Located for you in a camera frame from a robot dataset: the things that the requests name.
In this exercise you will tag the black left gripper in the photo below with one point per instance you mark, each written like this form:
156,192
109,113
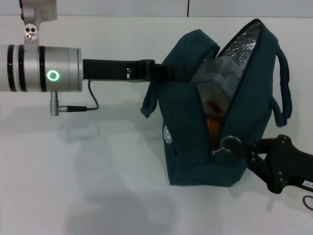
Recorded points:
112,69

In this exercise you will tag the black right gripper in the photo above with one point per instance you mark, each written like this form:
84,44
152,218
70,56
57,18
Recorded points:
286,164

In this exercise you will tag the dark teal insulated lunch bag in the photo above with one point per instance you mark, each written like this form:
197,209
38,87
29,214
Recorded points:
249,137

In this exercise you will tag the orange yellow pear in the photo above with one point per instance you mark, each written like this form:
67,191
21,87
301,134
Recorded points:
212,124

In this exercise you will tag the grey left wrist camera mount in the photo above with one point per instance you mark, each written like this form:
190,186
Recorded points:
36,17

